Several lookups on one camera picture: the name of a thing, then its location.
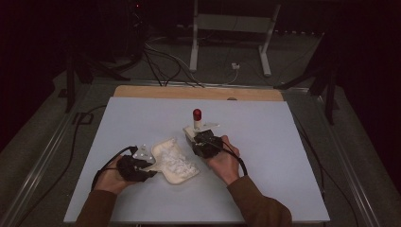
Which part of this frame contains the pile of white paper scraps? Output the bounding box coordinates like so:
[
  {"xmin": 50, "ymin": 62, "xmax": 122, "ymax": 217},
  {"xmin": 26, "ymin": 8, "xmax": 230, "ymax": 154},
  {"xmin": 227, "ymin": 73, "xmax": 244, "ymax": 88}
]
[{"xmin": 159, "ymin": 145, "xmax": 197, "ymax": 178}]

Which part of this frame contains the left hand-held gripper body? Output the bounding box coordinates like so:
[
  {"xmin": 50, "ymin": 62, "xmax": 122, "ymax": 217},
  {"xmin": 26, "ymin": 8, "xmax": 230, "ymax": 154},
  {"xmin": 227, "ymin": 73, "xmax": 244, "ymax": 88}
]
[{"xmin": 117, "ymin": 144, "xmax": 157, "ymax": 183}]

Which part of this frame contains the metal rail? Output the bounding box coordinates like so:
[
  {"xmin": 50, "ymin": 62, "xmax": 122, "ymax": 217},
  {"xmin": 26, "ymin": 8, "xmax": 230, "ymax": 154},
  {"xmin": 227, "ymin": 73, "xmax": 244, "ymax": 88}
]
[
  {"xmin": 313, "ymin": 94, "xmax": 383, "ymax": 227},
  {"xmin": 0, "ymin": 83, "xmax": 93, "ymax": 227}
]

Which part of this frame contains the cream brush with red-tipped handle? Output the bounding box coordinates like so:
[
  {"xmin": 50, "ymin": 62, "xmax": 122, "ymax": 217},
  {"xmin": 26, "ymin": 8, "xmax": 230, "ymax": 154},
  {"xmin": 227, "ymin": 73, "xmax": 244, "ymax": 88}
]
[{"xmin": 183, "ymin": 108, "xmax": 204, "ymax": 146}]

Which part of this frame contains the dark equipment tower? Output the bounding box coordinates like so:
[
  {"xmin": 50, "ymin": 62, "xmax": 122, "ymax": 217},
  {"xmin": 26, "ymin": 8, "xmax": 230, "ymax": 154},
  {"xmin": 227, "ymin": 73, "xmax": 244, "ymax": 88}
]
[{"xmin": 124, "ymin": 0, "xmax": 149, "ymax": 64}]

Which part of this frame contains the hand-held gripper cable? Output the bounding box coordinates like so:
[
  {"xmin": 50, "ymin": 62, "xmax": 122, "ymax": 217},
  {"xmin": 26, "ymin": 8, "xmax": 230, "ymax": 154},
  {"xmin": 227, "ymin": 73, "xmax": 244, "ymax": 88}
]
[
  {"xmin": 217, "ymin": 138, "xmax": 249, "ymax": 177},
  {"xmin": 91, "ymin": 145, "xmax": 140, "ymax": 192}
]

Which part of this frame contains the bundle of black floor cables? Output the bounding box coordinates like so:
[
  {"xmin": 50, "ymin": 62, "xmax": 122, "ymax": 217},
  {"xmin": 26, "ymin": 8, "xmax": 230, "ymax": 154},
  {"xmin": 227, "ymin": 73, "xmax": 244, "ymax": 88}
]
[{"xmin": 143, "ymin": 42, "xmax": 206, "ymax": 88}]

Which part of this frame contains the pale blue table mat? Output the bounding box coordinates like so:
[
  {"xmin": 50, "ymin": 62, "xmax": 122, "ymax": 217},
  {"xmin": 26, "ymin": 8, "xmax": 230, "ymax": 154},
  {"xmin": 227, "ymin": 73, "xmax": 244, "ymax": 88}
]
[{"xmin": 63, "ymin": 96, "xmax": 331, "ymax": 224}]

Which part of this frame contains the left hand-held gripper cable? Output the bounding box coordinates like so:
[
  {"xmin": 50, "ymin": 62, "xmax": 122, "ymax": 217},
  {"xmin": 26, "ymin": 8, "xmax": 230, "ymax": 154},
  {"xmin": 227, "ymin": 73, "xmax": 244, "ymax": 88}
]
[{"xmin": 91, "ymin": 145, "xmax": 140, "ymax": 192}]

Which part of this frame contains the right hand-held gripper cable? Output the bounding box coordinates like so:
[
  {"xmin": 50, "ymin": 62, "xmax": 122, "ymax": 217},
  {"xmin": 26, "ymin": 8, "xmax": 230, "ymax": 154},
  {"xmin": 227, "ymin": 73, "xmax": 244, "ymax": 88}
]
[{"xmin": 217, "ymin": 138, "xmax": 249, "ymax": 177}]

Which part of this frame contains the cream dustpan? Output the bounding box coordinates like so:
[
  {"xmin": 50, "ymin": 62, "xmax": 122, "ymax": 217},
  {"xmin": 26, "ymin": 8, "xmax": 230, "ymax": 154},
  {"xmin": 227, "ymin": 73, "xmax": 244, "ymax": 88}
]
[{"xmin": 141, "ymin": 136, "xmax": 201, "ymax": 185}]

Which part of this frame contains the person's left hand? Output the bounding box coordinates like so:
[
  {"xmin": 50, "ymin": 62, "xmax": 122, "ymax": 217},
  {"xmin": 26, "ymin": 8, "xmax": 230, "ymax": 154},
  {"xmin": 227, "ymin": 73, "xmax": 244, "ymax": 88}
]
[{"xmin": 94, "ymin": 155, "xmax": 135, "ymax": 195}]

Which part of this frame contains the long black floor cable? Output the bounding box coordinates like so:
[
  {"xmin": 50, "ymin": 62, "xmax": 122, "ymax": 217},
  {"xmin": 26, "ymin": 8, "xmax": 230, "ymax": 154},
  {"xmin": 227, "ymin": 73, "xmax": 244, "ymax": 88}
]
[{"xmin": 15, "ymin": 104, "xmax": 108, "ymax": 227}]

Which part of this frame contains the black rectangular bracket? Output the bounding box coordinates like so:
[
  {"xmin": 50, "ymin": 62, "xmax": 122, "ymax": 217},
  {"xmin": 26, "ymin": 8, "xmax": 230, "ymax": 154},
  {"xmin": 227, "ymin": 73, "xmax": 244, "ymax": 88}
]
[{"xmin": 72, "ymin": 112, "xmax": 95, "ymax": 125}]

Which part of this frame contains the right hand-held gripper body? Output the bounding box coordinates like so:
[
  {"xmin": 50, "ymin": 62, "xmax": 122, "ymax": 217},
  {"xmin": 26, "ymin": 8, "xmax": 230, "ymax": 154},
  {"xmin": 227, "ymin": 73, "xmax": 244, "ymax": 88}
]
[{"xmin": 192, "ymin": 122, "xmax": 224, "ymax": 159}]

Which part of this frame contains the black tripod stand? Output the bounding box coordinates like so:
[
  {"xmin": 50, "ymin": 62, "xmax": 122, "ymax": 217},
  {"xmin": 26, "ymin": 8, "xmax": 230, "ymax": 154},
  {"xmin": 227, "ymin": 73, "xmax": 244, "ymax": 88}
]
[
  {"xmin": 273, "ymin": 31, "xmax": 340, "ymax": 126},
  {"xmin": 57, "ymin": 50, "xmax": 131, "ymax": 114}
]

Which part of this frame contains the person's right hand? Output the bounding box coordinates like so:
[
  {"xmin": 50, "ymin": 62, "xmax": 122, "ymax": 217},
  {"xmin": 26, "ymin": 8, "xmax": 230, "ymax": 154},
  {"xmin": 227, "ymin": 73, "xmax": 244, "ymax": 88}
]
[{"xmin": 206, "ymin": 135, "xmax": 242, "ymax": 186}]

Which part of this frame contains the white metal stand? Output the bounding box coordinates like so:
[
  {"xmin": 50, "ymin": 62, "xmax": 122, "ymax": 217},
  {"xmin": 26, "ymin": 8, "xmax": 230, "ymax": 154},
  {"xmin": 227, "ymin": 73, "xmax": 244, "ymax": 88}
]
[{"xmin": 189, "ymin": 0, "xmax": 282, "ymax": 78}]

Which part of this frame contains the thin black floor cable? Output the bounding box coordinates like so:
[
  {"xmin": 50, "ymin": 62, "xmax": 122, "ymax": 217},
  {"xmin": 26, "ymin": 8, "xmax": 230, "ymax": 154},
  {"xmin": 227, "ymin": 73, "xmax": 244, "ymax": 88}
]
[{"xmin": 291, "ymin": 114, "xmax": 359, "ymax": 227}]

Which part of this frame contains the white plug with cable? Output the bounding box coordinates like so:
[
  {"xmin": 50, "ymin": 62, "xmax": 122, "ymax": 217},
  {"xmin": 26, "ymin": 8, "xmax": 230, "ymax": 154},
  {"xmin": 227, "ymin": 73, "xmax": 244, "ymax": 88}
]
[{"xmin": 201, "ymin": 62, "xmax": 241, "ymax": 87}]

